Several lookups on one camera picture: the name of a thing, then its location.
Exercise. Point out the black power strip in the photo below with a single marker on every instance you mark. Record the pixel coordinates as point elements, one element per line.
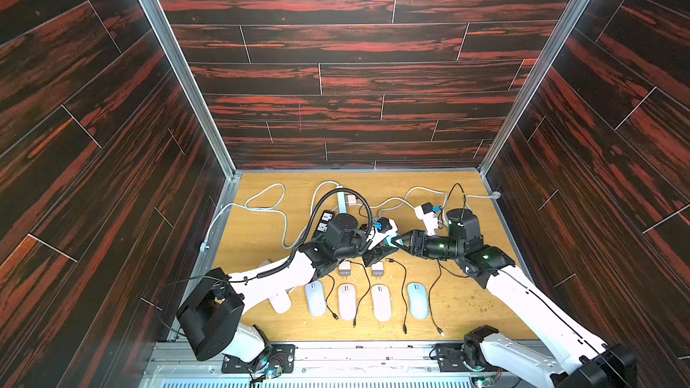
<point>322,226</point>

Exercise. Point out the aluminium frame right post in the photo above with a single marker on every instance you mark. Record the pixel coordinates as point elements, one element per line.
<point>514,169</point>

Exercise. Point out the white power strip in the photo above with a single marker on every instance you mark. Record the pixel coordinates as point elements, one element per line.
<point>342,202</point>

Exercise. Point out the white wireless mouse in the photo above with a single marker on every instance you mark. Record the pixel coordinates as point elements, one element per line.
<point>281,302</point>

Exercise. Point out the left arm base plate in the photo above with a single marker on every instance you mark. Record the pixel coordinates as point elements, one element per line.
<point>264,358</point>

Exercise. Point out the aluminium frame left post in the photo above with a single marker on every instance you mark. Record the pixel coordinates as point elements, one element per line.
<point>163,31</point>

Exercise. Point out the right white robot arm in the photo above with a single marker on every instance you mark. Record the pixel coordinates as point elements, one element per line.
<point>578,357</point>

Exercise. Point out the grey blue mouse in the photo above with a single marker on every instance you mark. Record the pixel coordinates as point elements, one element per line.
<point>418,300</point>

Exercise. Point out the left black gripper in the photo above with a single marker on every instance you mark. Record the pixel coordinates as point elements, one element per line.
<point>375,253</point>

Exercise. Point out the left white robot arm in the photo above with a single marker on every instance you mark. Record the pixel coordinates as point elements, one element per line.
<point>211,316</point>

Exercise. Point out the aluminium frame post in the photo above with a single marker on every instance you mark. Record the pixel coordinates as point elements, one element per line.
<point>514,169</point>
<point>163,31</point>

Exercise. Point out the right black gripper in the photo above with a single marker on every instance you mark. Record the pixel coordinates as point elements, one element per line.
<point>415,243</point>

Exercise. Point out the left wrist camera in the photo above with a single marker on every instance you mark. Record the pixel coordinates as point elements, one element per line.
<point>385,230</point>

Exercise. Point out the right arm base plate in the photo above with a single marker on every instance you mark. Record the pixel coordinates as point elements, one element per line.
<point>466,355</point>

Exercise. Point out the teal charger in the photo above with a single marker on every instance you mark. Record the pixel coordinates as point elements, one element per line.
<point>394,242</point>

